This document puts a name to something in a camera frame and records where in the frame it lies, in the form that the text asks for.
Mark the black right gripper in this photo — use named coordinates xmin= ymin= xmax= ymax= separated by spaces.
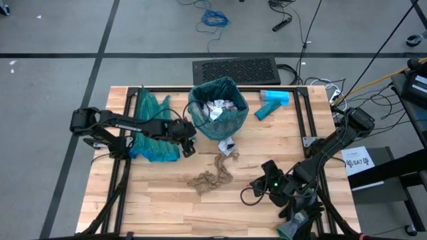
xmin=250 ymin=159 xmax=303 ymax=208

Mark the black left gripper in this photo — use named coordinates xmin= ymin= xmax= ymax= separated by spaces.
xmin=163 ymin=118 xmax=197 ymax=159

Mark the teal plastic trash bag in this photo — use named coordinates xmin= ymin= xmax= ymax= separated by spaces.
xmin=128 ymin=85 xmax=181 ymax=163
xmin=187 ymin=76 xmax=250 ymax=141

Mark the white packet with black square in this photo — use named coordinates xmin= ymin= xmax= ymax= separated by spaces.
xmin=218 ymin=137 xmax=238 ymax=157

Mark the long brown paper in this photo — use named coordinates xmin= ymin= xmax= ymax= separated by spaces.
xmin=185 ymin=151 xmax=240 ymax=197

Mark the white paper mask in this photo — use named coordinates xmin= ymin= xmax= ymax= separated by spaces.
xmin=201 ymin=99 xmax=224 ymax=121

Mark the teal and pink plastic wad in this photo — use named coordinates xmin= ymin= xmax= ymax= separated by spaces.
xmin=222 ymin=99 xmax=239 ymax=112

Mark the teal folded bag pack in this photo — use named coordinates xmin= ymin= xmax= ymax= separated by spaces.
xmin=254 ymin=99 xmax=283 ymax=121

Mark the pale blue bag roll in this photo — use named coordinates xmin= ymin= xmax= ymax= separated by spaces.
xmin=259 ymin=89 xmax=291 ymax=107

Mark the black perforated computer tower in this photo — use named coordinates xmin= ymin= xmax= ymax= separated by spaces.
xmin=192 ymin=55 xmax=282 ymax=86

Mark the white printed paper sheet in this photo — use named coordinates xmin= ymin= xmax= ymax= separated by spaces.
xmin=340 ymin=145 xmax=376 ymax=177

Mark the white power strip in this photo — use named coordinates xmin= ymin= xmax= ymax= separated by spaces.
xmin=328 ymin=87 xmax=343 ymax=105

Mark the dark grey side table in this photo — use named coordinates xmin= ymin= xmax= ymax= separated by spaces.
xmin=346 ymin=146 xmax=427 ymax=234

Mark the black power strip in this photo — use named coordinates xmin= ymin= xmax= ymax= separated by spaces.
xmin=272 ymin=16 xmax=294 ymax=33

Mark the black equipment cart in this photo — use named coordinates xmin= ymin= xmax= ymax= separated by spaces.
xmin=390 ymin=71 xmax=427 ymax=149

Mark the black monitor device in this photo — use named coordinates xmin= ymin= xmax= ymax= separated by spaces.
xmin=400 ymin=58 xmax=427 ymax=109

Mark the black aluminium table frame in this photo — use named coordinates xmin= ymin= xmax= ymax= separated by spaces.
xmin=76 ymin=85 xmax=363 ymax=240

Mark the black cable bundle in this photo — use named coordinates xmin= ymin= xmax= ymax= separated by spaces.
xmin=330 ymin=83 xmax=413 ymax=143

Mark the thick black looped cable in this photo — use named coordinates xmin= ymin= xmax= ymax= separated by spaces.
xmin=276 ymin=63 xmax=302 ymax=86

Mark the blue coiled cable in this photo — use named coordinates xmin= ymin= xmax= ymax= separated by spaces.
xmin=175 ymin=0 xmax=232 ymax=58

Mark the thin black cable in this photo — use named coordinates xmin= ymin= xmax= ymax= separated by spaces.
xmin=296 ymin=0 xmax=324 ymax=81

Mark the black tangled cable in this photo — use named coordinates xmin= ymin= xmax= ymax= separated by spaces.
xmin=268 ymin=0 xmax=298 ymax=21

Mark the yellow cable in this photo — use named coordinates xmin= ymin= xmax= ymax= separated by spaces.
xmin=346 ymin=57 xmax=427 ymax=96

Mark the long straight black cable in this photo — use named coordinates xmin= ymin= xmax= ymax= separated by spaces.
xmin=336 ymin=0 xmax=420 ymax=101

